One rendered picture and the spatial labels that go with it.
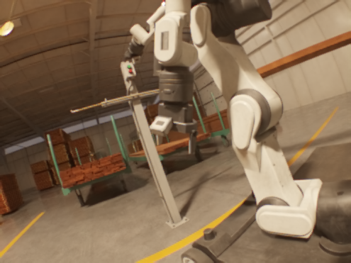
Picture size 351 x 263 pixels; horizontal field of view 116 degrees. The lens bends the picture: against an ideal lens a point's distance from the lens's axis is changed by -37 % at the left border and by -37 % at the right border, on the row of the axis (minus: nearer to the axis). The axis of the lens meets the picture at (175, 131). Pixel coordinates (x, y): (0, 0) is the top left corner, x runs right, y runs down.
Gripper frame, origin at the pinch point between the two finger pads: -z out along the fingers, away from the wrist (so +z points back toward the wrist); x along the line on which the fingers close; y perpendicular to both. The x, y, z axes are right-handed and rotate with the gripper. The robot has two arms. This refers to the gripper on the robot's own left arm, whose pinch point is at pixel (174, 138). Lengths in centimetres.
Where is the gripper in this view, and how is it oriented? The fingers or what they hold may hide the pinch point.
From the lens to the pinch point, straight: 48.2
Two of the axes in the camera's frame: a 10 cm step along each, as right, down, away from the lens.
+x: -8.6, -1.8, 4.7
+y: -5.1, 2.7, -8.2
